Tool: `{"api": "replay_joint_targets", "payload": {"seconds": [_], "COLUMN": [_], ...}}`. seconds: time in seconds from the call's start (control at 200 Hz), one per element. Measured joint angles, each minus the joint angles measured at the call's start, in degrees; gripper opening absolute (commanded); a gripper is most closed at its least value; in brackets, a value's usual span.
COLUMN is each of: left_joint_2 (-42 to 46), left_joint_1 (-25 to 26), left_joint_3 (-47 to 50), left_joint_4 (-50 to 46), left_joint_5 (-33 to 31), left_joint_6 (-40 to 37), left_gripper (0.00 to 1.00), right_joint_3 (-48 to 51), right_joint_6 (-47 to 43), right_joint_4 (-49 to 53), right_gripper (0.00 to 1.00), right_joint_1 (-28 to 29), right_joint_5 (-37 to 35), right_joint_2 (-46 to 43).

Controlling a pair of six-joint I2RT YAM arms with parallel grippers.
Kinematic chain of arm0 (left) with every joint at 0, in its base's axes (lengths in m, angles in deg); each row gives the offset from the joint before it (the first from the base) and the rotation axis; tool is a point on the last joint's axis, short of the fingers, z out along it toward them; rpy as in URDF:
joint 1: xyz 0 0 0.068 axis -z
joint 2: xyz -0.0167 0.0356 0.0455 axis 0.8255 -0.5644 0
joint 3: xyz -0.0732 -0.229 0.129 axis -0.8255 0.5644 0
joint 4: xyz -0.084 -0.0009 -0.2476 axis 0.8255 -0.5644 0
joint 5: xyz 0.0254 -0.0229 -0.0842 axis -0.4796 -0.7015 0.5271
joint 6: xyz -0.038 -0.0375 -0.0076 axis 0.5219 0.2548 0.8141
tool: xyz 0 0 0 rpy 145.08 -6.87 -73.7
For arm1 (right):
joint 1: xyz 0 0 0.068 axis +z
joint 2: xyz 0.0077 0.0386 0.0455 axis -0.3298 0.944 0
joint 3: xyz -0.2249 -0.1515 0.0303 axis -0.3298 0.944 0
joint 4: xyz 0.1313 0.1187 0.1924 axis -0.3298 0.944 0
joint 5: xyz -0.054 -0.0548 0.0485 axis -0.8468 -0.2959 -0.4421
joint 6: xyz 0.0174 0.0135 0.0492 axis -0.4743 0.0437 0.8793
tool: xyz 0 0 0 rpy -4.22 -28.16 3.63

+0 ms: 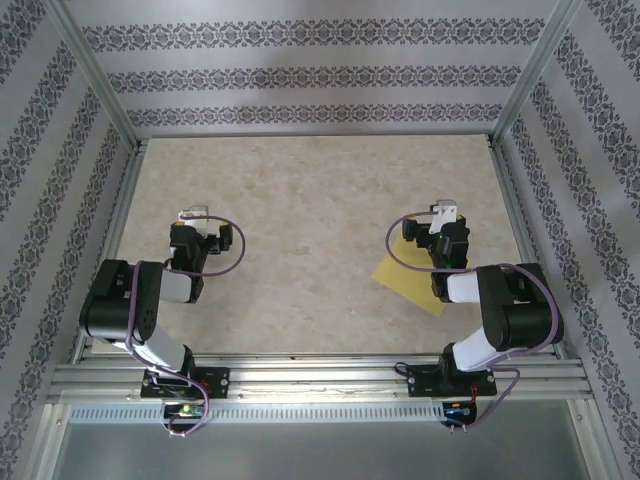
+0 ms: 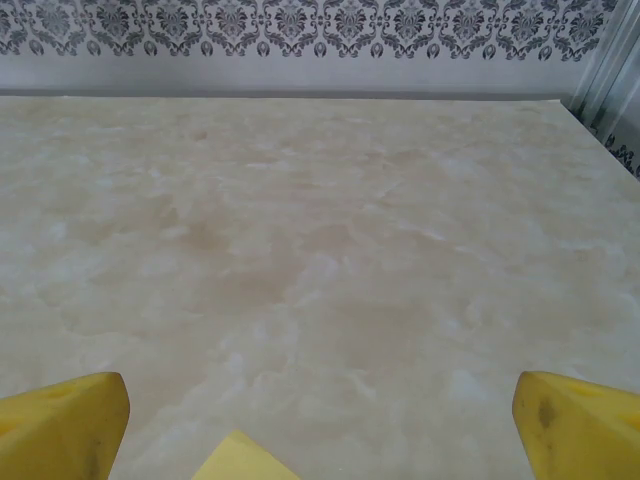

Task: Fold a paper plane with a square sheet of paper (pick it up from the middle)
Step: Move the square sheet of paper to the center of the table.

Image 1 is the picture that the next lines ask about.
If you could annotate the yellow paper sheet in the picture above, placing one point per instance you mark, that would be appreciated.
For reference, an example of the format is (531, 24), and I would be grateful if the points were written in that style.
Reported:
(400, 280)

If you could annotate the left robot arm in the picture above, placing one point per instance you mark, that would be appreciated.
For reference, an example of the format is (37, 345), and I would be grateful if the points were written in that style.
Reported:
(160, 347)

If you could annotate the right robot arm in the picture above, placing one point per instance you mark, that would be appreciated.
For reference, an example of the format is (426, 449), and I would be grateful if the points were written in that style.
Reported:
(470, 350)

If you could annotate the small circuit board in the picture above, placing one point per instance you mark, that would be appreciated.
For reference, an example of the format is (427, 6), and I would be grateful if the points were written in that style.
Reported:
(185, 410)
(457, 411)

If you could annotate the grey metal panel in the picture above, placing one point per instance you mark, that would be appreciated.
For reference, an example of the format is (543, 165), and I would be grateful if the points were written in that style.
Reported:
(320, 450)

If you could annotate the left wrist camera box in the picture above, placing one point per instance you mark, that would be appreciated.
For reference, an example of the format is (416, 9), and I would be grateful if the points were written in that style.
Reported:
(192, 212)

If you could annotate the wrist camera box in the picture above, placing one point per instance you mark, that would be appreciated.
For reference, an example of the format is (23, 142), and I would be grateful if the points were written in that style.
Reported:
(192, 212)
(444, 207)

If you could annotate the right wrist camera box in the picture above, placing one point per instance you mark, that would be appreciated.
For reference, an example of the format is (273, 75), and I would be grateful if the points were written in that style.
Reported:
(444, 207)

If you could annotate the aluminium side rail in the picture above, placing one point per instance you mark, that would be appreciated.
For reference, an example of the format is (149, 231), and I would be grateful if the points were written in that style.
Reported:
(511, 200)
(115, 240)

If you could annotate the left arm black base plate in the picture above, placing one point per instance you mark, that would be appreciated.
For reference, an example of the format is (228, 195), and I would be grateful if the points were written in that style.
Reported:
(217, 382)

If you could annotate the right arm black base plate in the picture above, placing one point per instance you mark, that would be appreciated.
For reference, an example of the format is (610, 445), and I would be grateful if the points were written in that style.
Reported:
(425, 382)

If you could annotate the aluminium corner post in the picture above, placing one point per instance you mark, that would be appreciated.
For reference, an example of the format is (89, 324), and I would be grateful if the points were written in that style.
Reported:
(532, 75)
(96, 75)

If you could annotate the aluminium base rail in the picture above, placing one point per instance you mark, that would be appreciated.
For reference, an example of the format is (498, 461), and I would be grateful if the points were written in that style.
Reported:
(325, 382)

